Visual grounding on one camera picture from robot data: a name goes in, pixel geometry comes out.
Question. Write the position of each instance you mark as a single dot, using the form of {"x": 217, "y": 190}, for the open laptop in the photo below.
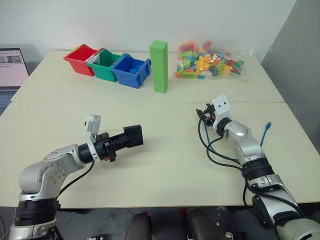
{"x": 11, "y": 67}

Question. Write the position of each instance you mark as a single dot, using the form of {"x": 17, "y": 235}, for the small black box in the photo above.
{"x": 134, "y": 136}

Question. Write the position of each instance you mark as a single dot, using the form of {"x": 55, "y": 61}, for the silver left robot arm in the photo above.
{"x": 50, "y": 170}

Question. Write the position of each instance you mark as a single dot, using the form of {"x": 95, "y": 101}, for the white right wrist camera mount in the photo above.
{"x": 222, "y": 106}

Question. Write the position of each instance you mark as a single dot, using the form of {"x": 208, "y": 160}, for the blue toy bricks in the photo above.
{"x": 134, "y": 68}

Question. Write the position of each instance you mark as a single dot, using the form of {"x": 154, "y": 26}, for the green plastic bin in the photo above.
{"x": 106, "y": 72}

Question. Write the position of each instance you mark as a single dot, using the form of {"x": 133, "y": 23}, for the clear plastic bag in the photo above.
{"x": 95, "y": 60}

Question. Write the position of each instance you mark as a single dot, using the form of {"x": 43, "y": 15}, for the dark rounded shape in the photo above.
{"x": 138, "y": 225}
{"x": 203, "y": 225}

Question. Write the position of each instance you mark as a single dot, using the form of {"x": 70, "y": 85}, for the yellow toy brick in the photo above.
{"x": 75, "y": 49}

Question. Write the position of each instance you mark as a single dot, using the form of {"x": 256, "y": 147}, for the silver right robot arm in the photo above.
{"x": 250, "y": 147}

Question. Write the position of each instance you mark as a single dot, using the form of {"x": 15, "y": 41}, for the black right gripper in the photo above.
{"x": 209, "y": 115}

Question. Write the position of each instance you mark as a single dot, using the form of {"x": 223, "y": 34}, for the blue plastic bin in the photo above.
{"x": 128, "y": 78}

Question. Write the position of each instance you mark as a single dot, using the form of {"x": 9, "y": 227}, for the clear bag of coloured bricks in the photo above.
{"x": 207, "y": 61}

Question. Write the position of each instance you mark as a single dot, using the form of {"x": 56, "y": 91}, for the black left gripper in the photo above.
{"x": 106, "y": 150}

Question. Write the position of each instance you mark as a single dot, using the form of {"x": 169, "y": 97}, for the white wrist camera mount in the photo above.
{"x": 90, "y": 132}
{"x": 222, "y": 106}

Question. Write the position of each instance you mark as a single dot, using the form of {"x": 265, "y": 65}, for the red plastic bin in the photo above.
{"x": 80, "y": 58}

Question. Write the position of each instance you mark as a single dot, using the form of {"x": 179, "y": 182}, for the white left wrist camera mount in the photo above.
{"x": 90, "y": 132}

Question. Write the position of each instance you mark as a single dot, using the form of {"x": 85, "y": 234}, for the tall green block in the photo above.
{"x": 160, "y": 67}

